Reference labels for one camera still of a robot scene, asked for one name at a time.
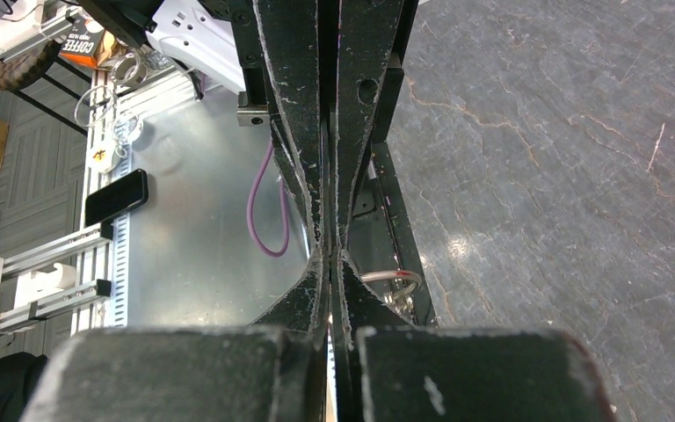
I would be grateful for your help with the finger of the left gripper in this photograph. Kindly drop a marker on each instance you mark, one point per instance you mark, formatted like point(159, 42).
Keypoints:
point(365, 36)
point(293, 35)

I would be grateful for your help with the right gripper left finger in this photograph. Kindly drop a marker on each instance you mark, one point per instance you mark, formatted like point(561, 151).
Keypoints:
point(271, 370)

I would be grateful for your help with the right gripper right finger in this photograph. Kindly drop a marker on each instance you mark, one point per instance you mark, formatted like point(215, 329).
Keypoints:
point(391, 370)

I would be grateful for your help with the wire keyring with keys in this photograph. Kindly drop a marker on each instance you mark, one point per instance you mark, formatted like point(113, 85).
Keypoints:
point(400, 284)

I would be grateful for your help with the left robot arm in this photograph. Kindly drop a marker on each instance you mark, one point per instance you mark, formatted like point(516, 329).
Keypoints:
point(327, 74)

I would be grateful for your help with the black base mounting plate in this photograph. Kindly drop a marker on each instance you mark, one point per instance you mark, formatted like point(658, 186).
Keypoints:
point(381, 237)

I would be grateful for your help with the black smartphone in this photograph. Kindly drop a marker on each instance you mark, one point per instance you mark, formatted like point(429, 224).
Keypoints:
point(122, 195)

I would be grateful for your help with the person in black shirt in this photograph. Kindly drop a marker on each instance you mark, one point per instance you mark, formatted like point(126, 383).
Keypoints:
point(19, 376)

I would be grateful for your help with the white slotted cable duct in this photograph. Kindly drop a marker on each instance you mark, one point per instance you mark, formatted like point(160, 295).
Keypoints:
point(117, 307)

